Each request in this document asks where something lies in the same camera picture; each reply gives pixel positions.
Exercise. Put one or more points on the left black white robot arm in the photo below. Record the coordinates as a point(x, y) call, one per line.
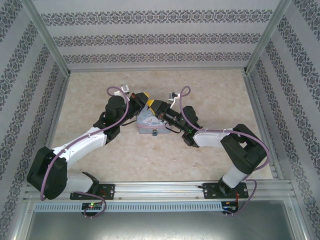
point(47, 170)

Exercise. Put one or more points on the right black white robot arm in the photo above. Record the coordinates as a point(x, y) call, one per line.
point(240, 150)

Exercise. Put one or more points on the grey metal panel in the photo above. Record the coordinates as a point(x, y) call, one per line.
point(160, 227)

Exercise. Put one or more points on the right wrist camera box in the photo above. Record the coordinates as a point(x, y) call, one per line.
point(173, 97)

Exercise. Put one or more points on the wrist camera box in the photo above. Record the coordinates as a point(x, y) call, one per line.
point(173, 97)
point(123, 88)

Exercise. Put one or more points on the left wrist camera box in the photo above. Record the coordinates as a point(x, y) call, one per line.
point(123, 88)

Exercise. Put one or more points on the aluminium side rail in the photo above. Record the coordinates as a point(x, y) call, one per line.
point(254, 100)
point(57, 112)

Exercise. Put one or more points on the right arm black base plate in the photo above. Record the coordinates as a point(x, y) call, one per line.
point(211, 191)

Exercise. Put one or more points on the aluminium mounting rail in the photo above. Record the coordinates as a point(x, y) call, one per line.
point(160, 190)

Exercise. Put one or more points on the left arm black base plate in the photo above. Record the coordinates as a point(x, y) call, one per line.
point(107, 191)

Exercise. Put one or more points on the aluminium frame post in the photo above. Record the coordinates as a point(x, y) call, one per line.
point(265, 37)
point(50, 42)

